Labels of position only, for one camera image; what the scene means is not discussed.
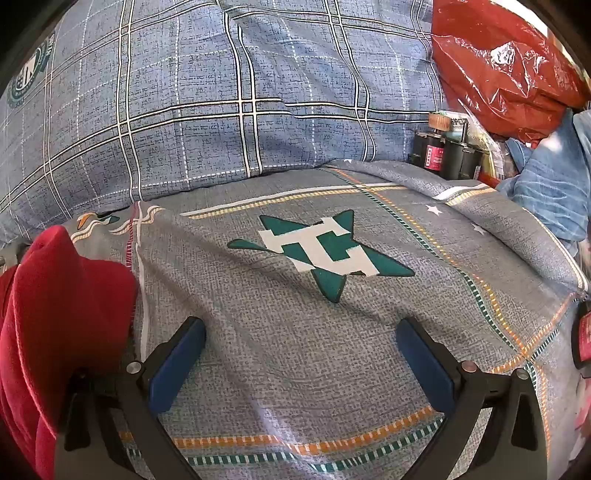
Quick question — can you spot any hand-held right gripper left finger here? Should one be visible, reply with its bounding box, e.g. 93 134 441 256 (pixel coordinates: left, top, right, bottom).
55 316 207 480

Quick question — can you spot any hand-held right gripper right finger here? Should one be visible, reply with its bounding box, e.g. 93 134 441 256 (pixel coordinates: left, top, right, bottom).
396 317 549 480

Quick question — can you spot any red garment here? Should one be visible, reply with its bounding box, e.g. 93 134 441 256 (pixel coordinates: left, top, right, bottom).
0 226 139 480

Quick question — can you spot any dark object with red label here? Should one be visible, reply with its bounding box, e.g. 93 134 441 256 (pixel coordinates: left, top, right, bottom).
571 305 591 371

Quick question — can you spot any black jar with red label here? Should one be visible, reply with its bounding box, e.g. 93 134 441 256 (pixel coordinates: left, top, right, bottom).
409 131 446 179

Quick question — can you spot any blue towel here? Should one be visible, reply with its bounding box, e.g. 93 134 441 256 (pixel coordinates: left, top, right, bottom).
496 110 591 241

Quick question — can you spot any clear plastic packet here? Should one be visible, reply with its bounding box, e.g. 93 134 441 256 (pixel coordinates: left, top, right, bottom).
480 134 514 182

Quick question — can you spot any brown capped bottle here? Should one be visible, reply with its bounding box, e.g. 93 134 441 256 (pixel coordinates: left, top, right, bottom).
427 113 452 136

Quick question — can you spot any blue plaid pillow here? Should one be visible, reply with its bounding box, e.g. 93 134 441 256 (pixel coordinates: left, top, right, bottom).
0 0 450 246

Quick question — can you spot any red plastic bag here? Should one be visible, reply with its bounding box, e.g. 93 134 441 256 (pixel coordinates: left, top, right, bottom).
429 0 591 145

